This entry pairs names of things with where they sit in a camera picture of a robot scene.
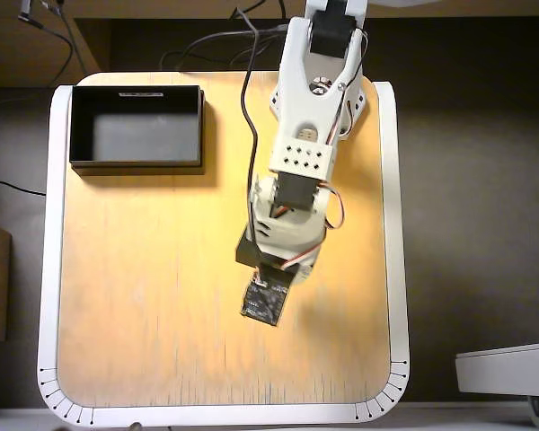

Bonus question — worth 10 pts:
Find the white board edge frame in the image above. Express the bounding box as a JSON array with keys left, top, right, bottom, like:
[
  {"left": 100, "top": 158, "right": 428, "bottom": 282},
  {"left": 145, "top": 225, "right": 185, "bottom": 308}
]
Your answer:
[{"left": 36, "top": 70, "right": 411, "bottom": 427}]

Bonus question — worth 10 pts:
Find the grey hanging cable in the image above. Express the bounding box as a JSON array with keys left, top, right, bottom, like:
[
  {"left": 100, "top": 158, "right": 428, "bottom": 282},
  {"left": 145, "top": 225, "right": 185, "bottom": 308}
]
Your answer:
[{"left": 57, "top": 0, "right": 89, "bottom": 75}]

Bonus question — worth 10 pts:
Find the thin black camera cable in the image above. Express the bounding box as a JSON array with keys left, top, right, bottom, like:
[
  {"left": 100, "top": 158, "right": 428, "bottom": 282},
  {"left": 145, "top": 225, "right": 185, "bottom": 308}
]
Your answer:
[{"left": 233, "top": 4, "right": 270, "bottom": 284}]

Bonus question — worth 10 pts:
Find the wooden desk shelf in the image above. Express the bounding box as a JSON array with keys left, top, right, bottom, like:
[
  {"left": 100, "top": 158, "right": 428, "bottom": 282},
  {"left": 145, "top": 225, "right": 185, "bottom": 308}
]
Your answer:
[{"left": 0, "top": 0, "right": 539, "bottom": 89}]

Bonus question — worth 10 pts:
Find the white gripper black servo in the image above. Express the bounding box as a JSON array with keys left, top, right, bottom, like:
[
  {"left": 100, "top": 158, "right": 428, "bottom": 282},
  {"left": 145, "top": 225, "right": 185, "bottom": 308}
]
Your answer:
[{"left": 234, "top": 215, "right": 328, "bottom": 286}]

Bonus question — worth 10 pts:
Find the black rectangular bin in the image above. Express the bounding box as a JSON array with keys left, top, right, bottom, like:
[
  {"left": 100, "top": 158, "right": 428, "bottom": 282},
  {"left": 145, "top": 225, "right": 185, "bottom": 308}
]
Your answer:
[{"left": 68, "top": 84, "right": 207, "bottom": 170}]

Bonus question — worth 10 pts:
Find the white flat plastic device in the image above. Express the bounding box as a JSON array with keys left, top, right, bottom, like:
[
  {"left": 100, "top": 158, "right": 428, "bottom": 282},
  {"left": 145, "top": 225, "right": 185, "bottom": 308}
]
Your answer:
[{"left": 454, "top": 340, "right": 539, "bottom": 399}]

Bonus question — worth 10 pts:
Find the red white black servo wire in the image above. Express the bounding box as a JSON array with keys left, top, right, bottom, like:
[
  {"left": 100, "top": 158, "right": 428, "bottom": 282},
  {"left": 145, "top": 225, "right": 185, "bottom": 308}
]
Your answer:
[{"left": 323, "top": 181, "right": 347, "bottom": 230}]

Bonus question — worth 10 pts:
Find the black power cable bundle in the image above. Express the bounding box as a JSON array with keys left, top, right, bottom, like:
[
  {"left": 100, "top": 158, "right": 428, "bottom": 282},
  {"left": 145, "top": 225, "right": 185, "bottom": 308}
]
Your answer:
[{"left": 161, "top": 22, "right": 293, "bottom": 73}]

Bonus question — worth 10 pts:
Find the black wrist camera circuit board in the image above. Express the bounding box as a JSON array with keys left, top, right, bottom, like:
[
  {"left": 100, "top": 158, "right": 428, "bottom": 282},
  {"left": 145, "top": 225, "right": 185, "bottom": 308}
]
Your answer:
[{"left": 240, "top": 264, "right": 296, "bottom": 327}]

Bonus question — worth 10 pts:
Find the black cable on dark floor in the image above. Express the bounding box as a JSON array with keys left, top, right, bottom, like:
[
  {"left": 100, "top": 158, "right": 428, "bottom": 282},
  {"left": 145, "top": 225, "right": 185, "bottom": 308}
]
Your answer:
[{"left": 0, "top": 180, "right": 47, "bottom": 197}]

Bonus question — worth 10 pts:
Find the thin black hanging cable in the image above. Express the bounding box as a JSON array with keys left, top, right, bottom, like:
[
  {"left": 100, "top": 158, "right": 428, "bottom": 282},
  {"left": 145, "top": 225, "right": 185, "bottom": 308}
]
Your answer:
[{"left": 17, "top": 11, "right": 75, "bottom": 89}]

